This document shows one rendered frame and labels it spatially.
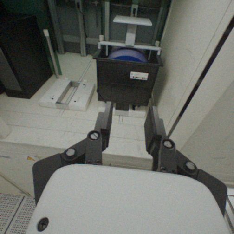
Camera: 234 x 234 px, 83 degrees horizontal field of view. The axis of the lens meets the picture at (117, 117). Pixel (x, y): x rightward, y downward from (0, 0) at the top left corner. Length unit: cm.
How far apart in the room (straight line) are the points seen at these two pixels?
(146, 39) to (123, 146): 89
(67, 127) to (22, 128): 17
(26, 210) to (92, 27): 149
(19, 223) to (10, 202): 19
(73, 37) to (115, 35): 33
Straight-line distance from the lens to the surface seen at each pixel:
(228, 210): 69
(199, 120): 31
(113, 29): 117
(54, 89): 75
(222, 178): 70
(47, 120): 63
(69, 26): 124
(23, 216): 144
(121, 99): 55
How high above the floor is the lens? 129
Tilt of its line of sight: 44 degrees down
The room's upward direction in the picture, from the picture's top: 6 degrees clockwise
